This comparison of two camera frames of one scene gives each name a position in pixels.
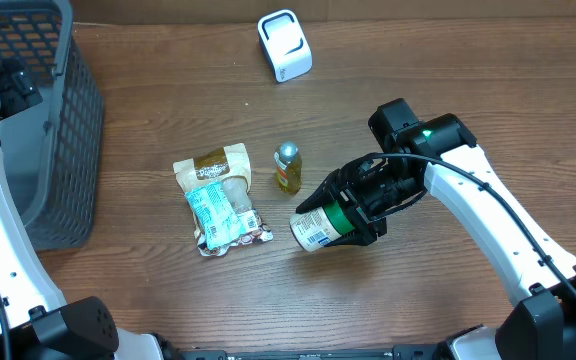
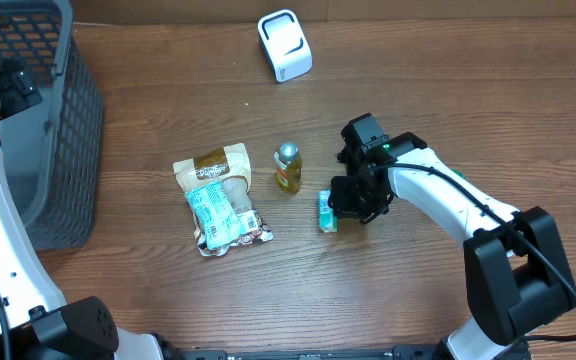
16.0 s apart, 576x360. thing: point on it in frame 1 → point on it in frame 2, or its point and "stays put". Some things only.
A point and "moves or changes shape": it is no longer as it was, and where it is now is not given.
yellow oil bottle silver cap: (289, 167) stays put
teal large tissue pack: (214, 216) stays put
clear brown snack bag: (229, 165) stays put
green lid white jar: (315, 228) moves or changes shape
